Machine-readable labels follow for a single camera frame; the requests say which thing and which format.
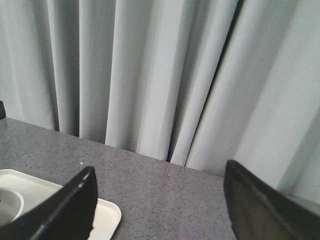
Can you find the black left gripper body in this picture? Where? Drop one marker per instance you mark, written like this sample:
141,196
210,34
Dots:
2,110

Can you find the white smiley mug black handle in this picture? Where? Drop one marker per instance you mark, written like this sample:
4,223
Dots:
11,205

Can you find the grey pleated curtain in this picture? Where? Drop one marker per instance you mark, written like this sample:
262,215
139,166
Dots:
191,82

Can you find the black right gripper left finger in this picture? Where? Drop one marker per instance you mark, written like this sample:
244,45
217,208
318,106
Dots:
66,215

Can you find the cream rectangular plastic tray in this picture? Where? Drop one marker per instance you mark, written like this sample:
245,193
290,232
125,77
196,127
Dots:
35,190

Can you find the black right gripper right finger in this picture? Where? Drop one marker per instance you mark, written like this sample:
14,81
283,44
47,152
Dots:
259,212

